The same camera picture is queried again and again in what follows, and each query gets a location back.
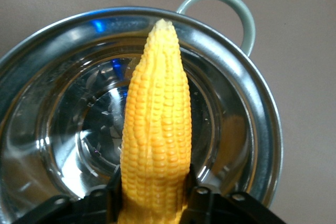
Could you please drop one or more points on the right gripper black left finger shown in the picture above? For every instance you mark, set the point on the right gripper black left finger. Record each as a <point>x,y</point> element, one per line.
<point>99,205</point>

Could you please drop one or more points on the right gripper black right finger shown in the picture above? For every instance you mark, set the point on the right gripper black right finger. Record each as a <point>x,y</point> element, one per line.
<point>215,205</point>

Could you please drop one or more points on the yellow corn cob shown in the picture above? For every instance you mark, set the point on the yellow corn cob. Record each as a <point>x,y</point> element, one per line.
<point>157,129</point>

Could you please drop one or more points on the sage green electric pot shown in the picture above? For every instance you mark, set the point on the sage green electric pot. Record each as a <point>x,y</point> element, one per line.
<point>52,103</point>

